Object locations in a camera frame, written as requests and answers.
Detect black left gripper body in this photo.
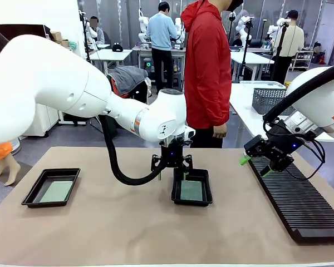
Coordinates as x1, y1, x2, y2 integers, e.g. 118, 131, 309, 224
159, 140, 186, 168

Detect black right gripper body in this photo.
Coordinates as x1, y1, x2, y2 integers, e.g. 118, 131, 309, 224
266, 121, 306, 161

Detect black ESD tray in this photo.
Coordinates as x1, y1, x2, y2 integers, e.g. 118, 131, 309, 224
21, 167, 81, 209
171, 169, 213, 207

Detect person's right forearm red sleeve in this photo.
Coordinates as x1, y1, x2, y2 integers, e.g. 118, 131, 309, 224
210, 83, 232, 128

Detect person's right hand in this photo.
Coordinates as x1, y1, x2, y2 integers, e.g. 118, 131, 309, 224
212, 124, 228, 140

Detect large white work table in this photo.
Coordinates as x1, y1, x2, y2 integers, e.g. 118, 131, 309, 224
229, 82, 334, 142

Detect black slotted board rack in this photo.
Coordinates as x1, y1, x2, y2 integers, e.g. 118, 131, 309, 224
243, 151, 334, 246

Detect clear plastic bin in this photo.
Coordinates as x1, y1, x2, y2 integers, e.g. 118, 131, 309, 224
240, 80, 287, 90

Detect grey plastic stool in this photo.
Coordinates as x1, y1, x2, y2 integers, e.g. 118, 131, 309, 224
171, 71, 184, 91

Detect orange black jacket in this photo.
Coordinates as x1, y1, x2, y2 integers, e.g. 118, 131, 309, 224
111, 79, 130, 98

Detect grey hoodie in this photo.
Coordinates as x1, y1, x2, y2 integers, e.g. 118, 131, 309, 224
109, 66, 149, 95

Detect white lab table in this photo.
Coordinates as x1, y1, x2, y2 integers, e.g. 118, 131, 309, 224
230, 51, 276, 83
88, 49, 133, 77

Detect person in red jacket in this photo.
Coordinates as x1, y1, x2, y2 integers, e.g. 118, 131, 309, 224
180, 0, 232, 149

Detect person with black cap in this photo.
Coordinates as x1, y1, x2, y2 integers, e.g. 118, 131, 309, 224
271, 9, 306, 84

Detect white storage cabinet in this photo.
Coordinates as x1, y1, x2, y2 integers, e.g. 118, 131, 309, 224
22, 103, 60, 137

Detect man in light blue sweater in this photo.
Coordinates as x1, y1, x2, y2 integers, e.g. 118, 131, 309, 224
145, 1, 179, 95

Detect seated person in grey top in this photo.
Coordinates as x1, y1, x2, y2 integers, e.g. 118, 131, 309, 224
87, 16, 106, 45

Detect mannequin with orange trousers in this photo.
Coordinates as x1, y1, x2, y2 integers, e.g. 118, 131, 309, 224
0, 140, 22, 187

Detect black monitor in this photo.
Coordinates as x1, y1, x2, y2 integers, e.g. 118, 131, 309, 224
0, 24, 50, 42

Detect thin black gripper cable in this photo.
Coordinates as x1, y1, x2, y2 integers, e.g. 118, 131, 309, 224
300, 133, 326, 181

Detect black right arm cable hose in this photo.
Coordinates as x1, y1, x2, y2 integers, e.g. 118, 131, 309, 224
263, 58, 334, 122

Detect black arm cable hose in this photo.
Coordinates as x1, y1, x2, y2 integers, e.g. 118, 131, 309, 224
263, 58, 334, 122
99, 113, 168, 186

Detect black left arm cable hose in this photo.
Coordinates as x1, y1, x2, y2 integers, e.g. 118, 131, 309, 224
99, 113, 168, 186

